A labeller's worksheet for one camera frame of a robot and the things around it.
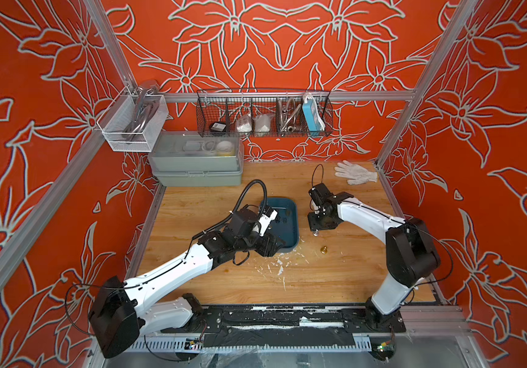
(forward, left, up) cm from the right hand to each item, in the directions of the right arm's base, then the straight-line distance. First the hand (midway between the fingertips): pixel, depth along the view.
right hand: (311, 225), depth 90 cm
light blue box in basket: (+30, 0, +27) cm, 41 cm away
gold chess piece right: (-9, -5, -4) cm, 11 cm away
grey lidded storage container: (+26, +48, +12) cm, 56 cm away
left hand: (-12, +14, +12) cm, 22 cm away
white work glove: (+34, -28, -4) cm, 44 cm away
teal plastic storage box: (+3, +10, -5) cm, 12 cm away
